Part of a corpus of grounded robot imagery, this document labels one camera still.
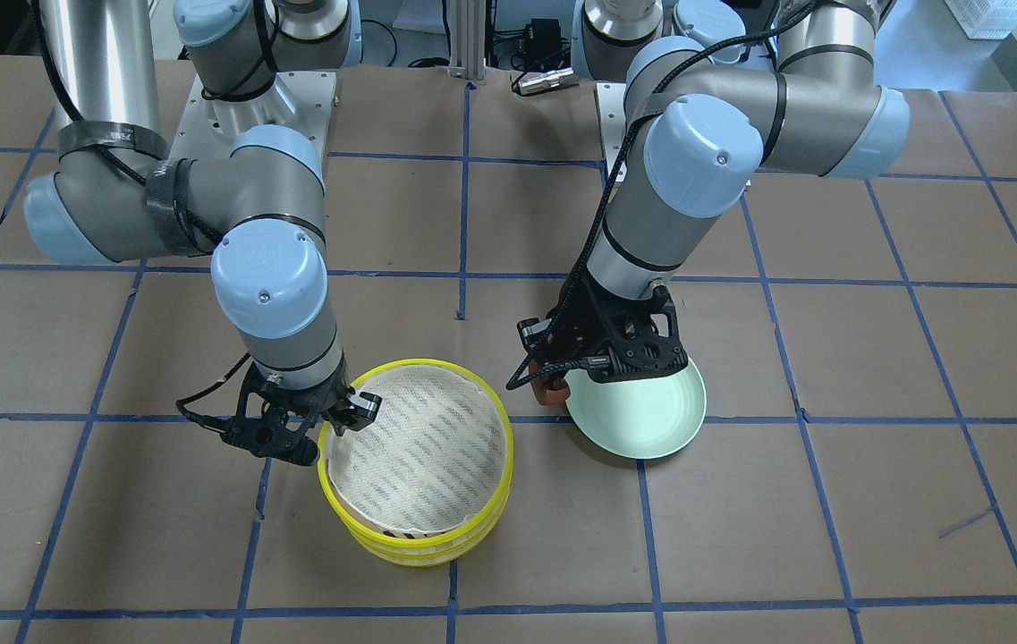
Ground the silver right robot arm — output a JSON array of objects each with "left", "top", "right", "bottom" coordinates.
[{"left": 24, "top": 1, "right": 382, "bottom": 466}]

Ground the black adapter on desk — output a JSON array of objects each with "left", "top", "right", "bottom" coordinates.
[{"left": 521, "top": 18, "right": 563, "bottom": 60}]

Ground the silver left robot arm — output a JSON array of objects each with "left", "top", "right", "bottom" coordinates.
[{"left": 507, "top": 1, "right": 911, "bottom": 390}]

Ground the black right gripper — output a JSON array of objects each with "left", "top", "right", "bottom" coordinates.
[{"left": 221, "top": 367, "right": 383, "bottom": 466}]

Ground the light green plate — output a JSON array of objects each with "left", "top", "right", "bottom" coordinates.
[{"left": 566, "top": 361, "right": 706, "bottom": 460}]

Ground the brown bun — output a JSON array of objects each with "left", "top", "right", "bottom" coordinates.
[{"left": 531, "top": 377, "right": 571, "bottom": 407}]

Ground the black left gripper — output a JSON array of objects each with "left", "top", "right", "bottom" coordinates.
[{"left": 505, "top": 273, "right": 689, "bottom": 391}]

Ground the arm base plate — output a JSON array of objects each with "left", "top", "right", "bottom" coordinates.
[
  {"left": 169, "top": 71, "right": 337, "bottom": 159},
  {"left": 595, "top": 81, "right": 627, "bottom": 172}
]

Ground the brown paper table mat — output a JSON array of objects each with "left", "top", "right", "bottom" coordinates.
[{"left": 0, "top": 58, "right": 1017, "bottom": 644}]

